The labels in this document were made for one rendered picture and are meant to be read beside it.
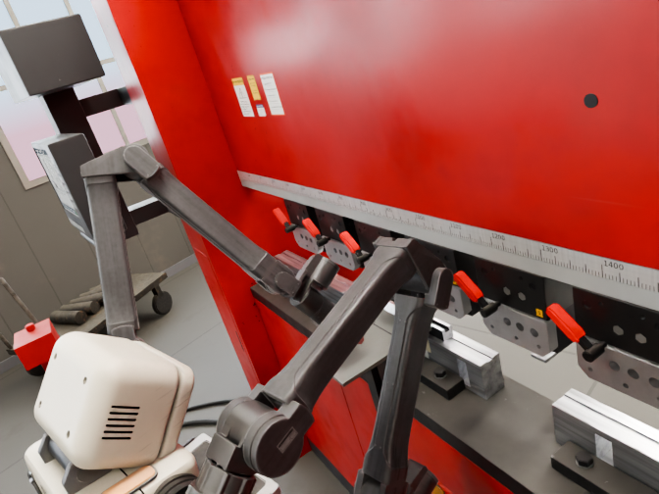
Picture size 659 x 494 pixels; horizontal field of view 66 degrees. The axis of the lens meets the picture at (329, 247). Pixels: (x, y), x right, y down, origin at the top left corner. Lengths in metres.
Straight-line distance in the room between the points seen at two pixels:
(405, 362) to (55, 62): 1.50
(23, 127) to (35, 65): 2.63
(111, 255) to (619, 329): 0.87
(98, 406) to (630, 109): 0.74
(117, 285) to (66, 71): 1.05
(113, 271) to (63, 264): 3.62
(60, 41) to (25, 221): 2.76
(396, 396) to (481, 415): 0.35
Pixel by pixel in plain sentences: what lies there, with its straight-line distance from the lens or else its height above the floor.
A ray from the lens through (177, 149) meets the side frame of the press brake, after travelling 1.86.
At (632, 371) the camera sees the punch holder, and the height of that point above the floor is 1.14.
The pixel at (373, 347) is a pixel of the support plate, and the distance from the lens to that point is 1.24.
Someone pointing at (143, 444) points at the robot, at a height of 1.26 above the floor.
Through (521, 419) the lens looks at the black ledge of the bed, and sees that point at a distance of 1.19.
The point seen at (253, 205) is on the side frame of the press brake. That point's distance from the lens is 1.96.
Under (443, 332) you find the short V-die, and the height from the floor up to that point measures 0.99.
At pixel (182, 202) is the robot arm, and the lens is 1.08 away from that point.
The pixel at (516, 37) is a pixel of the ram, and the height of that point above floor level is 1.62.
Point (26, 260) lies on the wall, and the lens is 4.60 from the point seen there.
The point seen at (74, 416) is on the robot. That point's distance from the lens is 0.79.
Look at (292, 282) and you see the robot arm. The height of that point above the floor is 1.24.
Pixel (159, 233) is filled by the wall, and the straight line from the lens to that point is 4.95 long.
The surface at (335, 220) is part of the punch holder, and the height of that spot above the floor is 1.24.
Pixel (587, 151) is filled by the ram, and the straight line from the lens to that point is 0.75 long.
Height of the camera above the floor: 1.70
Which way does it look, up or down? 23 degrees down
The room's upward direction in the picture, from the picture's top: 17 degrees counter-clockwise
